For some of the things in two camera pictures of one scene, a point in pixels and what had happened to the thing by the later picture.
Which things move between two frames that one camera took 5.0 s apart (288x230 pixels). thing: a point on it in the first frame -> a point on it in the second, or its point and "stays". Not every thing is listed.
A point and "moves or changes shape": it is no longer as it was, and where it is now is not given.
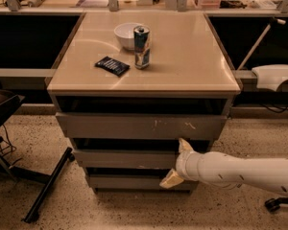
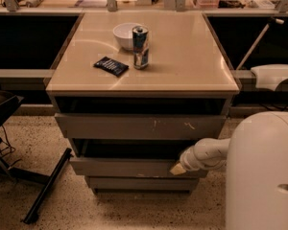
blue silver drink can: (142, 50) stays
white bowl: (126, 34) stays
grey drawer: (127, 159) moves or changes shape
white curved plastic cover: (269, 77) stays
